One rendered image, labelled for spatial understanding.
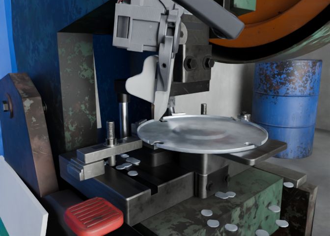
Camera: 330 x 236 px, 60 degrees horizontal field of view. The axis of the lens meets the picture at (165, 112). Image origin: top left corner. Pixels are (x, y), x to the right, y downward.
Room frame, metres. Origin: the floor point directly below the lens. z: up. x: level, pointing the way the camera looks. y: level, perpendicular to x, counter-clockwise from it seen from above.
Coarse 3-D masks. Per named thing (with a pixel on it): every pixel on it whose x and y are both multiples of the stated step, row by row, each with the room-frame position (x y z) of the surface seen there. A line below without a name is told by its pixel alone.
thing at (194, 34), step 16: (192, 16) 0.67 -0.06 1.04; (192, 32) 0.67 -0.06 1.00; (208, 32) 0.71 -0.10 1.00; (192, 48) 0.62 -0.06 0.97; (208, 48) 0.66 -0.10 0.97; (176, 64) 0.62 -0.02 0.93; (192, 64) 0.61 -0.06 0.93; (208, 64) 0.64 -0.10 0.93; (176, 80) 0.62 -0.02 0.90; (192, 80) 0.63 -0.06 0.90
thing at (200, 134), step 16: (144, 128) 0.65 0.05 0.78; (160, 128) 0.65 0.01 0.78; (176, 128) 0.63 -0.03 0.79; (192, 128) 0.63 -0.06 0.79; (208, 128) 0.63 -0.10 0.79; (224, 128) 0.63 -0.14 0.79; (240, 128) 0.65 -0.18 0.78; (256, 128) 0.65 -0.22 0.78; (160, 144) 0.52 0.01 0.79; (176, 144) 0.53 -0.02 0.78; (192, 144) 0.53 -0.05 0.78; (208, 144) 0.53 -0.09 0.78; (224, 144) 0.53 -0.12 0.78; (240, 144) 0.53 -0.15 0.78; (256, 144) 0.53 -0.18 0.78
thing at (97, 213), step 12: (84, 204) 0.35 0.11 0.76; (96, 204) 0.35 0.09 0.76; (108, 204) 0.35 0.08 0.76; (72, 216) 0.32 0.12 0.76; (84, 216) 0.32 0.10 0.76; (96, 216) 0.32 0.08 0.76; (108, 216) 0.32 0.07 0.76; (120, 216) 0.32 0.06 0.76; (72, 228) 0.31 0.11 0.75; (84, 228) 0.30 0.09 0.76; (96, 228) 0.30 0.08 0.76; (108, 228) 0.31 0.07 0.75
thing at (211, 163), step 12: (252, 144) 0.54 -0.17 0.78; (264, 144) 0.54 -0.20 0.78; (276, 144) 0.54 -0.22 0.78; (180, 156) 0.61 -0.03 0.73; (192, 156) 0.58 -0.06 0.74; (204, 156) 0.56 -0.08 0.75; (216, 156) 0.58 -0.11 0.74; (228, 156) 0.49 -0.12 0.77; (240, 156) 0.47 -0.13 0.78; (252, 156) 0.47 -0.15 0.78; (264, 156) 0.48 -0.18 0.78; (192, 168) 0.58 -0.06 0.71; (204, 168) 0.56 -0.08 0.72; (216, 168) 0.59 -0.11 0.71; (228, 168) 0.62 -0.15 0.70; (204, 180) 0.56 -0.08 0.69; (216, 180) 0.59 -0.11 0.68; (228, 180) 0.60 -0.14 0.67; (204, 192) 0.56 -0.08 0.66
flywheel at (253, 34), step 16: (256, 0) 0.95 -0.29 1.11; (272, 0) 0.91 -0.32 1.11; (288, 0) 0.87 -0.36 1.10; (304, 0) 0.80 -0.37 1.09; (320, 0) 0.77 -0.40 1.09; (240, 16) 0.99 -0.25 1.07; (256, 16) 0.94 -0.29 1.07; (272, 16) 0.91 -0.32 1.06; (288, 16) 0.83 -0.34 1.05; (304, 16) 0.80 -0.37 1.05; (320, 16) 0.79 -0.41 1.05; (256, 32) 0.90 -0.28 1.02; (272, 32) 0.87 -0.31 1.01; (288, 32) 0.83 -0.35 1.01; (304, 32) 0.86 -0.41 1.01; (256, 48) 1.01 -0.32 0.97
